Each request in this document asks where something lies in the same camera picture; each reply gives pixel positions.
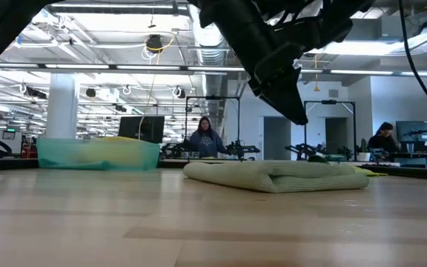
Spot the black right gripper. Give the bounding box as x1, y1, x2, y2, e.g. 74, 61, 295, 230
197, 0, 310, 126

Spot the pale green microfiber towel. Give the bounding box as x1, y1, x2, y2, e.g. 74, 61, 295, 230
182, 159, 370, 194

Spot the lime green microfiber towel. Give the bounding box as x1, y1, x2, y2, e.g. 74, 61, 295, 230
350, 165, 389, 177

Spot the yellow microfiber towel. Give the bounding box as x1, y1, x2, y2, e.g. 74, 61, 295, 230
79, 136, 156, 164

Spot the person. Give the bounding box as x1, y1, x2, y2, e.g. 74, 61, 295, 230
367, 121, 400, 154
189, 116, 229, 159

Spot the small potted cactus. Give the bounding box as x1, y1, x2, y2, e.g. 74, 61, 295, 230
357, 137, 372, 160

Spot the wooden work table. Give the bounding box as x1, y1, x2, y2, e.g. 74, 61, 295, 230
159, 157, 259, 170

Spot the black computer monitor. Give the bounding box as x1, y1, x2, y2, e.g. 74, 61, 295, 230
116, 115, 166, 145

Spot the black ceiling device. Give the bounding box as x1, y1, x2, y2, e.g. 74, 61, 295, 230
145, 33, 165, 53

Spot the dark grey computer monitor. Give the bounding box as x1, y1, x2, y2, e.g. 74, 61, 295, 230
395, 120, 427, 144

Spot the white round column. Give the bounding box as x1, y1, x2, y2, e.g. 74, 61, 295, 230
45, 72, 80, 140

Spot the teal translucent plastic bin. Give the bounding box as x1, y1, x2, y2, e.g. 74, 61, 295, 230
36, 136, 162, 171

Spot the red and black toolbox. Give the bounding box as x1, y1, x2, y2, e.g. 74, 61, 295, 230
20, 137, 37, 159

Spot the yellow hanging cord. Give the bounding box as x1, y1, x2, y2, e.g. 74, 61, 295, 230
312, 53, 321, 93

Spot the black rectangular rig frame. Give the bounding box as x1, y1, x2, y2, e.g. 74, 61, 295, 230
302, 99, 357, 161
184, 95, 242, 156

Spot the silver ceiling duct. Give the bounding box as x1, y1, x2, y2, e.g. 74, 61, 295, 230
188, 3, 236, 116

